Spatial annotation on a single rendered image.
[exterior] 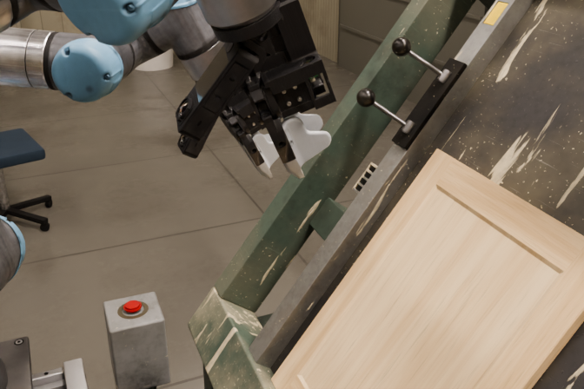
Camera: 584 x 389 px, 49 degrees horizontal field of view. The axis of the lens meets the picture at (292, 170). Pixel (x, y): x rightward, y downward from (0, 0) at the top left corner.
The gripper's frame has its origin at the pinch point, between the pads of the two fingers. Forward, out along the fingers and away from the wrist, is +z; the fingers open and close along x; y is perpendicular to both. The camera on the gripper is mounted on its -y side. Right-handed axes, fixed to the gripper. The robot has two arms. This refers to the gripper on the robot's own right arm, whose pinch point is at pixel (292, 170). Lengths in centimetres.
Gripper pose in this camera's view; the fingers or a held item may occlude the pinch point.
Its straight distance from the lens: 73.3
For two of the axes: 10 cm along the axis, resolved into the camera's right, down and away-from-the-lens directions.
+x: -2.2, -5.7, 7.9
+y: 9.2, -3.9, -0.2
